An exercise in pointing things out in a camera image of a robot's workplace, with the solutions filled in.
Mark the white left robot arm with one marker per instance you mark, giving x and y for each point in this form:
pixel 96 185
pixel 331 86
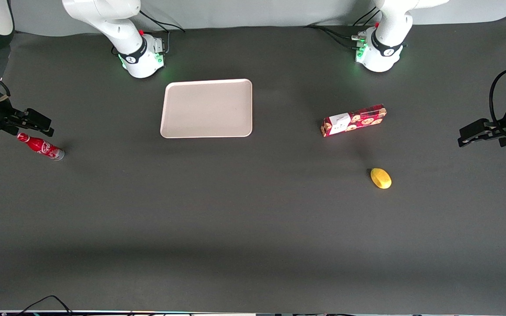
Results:
pixel 380 52

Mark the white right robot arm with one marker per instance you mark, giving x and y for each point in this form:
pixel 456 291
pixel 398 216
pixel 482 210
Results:
pixel 139 57

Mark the red coke bottle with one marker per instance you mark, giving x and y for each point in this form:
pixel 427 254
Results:
pixel 41 146

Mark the beige plastic tray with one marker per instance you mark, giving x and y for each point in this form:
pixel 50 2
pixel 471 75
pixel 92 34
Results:
pixel 207 109

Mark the yellow plastic capsule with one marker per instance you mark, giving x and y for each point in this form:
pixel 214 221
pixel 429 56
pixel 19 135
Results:
pixel 381 178

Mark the red plaid cookie box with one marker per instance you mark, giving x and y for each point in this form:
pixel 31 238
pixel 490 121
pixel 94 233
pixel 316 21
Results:
pixel 358 120

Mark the dark grey table mat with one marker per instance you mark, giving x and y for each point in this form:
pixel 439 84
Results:
pixel 253 241

